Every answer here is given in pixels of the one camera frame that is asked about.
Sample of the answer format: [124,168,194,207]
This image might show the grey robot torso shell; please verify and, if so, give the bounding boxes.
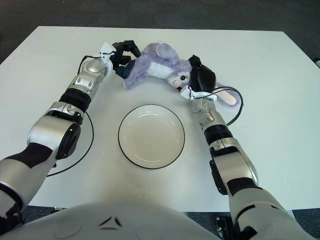
[14,199,226,240]

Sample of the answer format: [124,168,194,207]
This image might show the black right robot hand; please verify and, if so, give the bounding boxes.
[187,54,217,94]

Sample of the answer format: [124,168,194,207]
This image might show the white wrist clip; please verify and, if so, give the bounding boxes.
[93,42,116,62]
[179,86,218,101]

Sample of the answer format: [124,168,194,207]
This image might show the purple plush bunny doll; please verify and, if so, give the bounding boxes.
[123,42,238,107]

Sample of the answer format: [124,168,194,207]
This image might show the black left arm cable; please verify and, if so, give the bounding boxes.
[46,55,95,177]

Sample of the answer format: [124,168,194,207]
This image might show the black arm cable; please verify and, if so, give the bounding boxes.
[46,55,95,177]
[199,86,244,125]

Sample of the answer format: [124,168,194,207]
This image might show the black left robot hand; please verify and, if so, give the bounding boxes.
[111,39,141,80]

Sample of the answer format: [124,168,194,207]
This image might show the black metal bracket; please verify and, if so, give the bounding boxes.
[215,216,235,240]

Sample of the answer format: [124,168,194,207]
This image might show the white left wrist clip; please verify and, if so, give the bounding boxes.
[93,42,116,62]

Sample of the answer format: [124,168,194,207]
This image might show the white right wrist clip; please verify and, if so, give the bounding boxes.
[179,86,218,101]

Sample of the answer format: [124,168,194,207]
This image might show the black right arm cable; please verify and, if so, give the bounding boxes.
[199,86,244,125]

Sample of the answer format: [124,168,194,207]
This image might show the white plate with black rim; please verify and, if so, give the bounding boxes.
[118,104,186,171]

